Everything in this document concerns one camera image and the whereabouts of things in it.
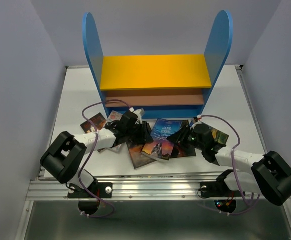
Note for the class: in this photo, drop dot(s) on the Jane Eyre book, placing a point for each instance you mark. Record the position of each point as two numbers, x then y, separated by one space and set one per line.
161 149

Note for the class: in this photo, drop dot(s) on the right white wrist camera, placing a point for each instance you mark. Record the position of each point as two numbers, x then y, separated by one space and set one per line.
196 120

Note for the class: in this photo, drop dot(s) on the Little Women book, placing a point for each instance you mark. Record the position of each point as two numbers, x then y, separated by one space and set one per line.
114 115

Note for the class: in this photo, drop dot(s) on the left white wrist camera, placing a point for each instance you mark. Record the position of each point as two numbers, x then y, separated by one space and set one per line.
139 112

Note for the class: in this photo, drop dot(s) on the blue yellow wooden bookshelf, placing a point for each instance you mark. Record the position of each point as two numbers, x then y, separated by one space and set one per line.
165 86

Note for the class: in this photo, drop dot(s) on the aluminium mounting rail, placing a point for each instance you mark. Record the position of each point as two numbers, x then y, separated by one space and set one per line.
144 188

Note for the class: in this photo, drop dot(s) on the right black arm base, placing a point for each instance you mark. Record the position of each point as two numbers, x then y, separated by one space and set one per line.
225 202

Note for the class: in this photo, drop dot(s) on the A Tale of Two Cities book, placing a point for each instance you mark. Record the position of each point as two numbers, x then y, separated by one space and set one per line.
137 158

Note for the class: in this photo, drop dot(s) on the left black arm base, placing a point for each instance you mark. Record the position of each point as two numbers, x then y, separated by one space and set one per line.
102 190

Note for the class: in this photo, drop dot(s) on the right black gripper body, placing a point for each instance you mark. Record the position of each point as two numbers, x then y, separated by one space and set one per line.
190 140

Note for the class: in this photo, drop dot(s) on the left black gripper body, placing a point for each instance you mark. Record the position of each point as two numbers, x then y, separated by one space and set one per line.
135 134

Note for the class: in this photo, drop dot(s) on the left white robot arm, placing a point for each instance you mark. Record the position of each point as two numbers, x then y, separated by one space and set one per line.
63 159

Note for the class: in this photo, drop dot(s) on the Three Days to See book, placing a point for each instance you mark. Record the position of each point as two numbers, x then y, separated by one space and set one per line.
184 151

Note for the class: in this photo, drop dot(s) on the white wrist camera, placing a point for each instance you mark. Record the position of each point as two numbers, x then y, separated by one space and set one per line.
139 112
196 120

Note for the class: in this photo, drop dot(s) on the Animal Farm book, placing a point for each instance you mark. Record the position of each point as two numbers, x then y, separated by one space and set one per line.
219 136

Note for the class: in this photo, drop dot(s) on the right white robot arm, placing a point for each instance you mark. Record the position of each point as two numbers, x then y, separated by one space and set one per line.
265 174

